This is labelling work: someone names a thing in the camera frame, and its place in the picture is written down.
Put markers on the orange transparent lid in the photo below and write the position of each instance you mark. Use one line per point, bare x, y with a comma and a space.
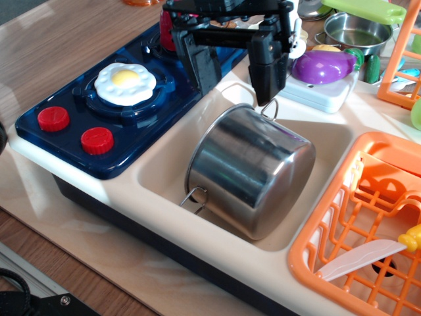
141, 3

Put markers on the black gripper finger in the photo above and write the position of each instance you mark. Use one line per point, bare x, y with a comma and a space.
200, 61
268, 53

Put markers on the green toy cucumber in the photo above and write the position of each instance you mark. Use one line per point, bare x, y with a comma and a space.
372, 71

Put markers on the small steel pot background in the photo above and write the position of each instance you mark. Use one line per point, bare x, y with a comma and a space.
344, 30

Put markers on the red stove knob right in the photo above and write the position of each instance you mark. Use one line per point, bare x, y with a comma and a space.
97, 140

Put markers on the orange plastic rack background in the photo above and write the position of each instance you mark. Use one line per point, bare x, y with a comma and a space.
409, 32

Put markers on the orange dish rack basket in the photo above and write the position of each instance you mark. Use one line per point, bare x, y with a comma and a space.
375, 195

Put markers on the cream toy sink unit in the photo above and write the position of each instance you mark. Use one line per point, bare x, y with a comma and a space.
277, 273

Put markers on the toy fried egg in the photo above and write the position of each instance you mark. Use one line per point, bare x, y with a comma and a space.
125, 84

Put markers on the blue toy stove top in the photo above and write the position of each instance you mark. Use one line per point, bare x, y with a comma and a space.
134, 128

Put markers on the purple toy eggplant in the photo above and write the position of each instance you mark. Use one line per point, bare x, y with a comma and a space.
323, 67

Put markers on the red toy pepper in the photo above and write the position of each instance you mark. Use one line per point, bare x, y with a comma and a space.
165, 25

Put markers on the stainless steel pot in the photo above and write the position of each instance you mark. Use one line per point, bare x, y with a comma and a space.
249, 170

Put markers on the white toy faucet base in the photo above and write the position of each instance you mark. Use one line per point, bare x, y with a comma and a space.
326, 97

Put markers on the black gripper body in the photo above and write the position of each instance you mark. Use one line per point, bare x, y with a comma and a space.
194, 18

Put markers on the black metal bracket bottom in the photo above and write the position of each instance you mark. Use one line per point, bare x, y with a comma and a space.
16, 303

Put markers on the red stove knob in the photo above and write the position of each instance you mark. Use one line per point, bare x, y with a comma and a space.
53, 119
97, 140

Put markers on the green plastic cutting board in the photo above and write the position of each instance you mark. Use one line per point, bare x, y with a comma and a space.
378, 11

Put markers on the white plastic toy knife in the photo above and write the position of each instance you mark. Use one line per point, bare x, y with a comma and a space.
369, 253

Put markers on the red stove knob left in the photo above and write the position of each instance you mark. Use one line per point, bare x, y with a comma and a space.
53, 119

